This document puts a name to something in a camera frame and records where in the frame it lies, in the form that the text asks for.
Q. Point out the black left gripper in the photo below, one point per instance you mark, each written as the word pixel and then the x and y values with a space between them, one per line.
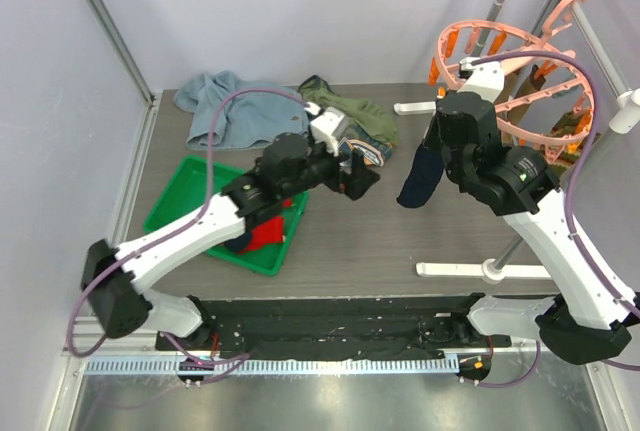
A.
pixel 353 181

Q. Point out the navy santa sock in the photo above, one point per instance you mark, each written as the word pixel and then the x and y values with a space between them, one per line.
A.
pixel 425 174
pixel 240 244

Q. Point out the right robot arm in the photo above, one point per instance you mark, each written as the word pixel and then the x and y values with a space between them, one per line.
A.
pixel 590 318

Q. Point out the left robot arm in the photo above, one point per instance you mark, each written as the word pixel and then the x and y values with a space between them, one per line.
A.
pixel 118 281

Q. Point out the pink round clip hanger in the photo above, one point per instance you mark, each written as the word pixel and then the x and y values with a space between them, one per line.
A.
pixel 560 71

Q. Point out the olive green printed shirt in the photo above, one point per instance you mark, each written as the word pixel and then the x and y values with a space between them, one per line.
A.
pixel 371 130

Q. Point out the light blue denim garment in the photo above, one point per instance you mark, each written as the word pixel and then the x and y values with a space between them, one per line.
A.
pixel 245 114

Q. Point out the brown ribbed sock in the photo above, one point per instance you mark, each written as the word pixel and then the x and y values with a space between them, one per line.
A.
pixel 516 88

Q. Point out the green plastic tray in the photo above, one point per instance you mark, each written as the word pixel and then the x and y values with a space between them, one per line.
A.
pixel 185 192

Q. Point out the olive orange sock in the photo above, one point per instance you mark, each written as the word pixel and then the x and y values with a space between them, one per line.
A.
pixel 570 124

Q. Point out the grey drying rack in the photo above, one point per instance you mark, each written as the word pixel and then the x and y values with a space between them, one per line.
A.
pixel 512 112

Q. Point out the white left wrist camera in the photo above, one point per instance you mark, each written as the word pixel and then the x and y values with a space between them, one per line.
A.
pixel 327 126

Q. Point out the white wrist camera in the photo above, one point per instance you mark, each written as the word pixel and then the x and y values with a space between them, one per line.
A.
pixel 485 79
pixel 327 126

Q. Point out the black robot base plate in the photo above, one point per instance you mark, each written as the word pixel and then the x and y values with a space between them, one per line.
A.
pixel 338 329

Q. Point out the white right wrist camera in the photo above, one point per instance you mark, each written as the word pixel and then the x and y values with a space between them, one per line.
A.
pixel 485 79

